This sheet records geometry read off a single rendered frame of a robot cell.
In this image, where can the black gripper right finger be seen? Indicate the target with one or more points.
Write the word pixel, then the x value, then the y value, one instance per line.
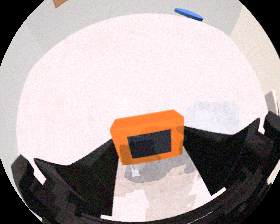
pixel 215 154

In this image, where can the orange block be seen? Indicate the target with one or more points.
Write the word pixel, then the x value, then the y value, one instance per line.
pixel 145 138

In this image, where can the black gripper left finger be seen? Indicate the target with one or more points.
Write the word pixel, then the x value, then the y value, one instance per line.
pixel 92 178

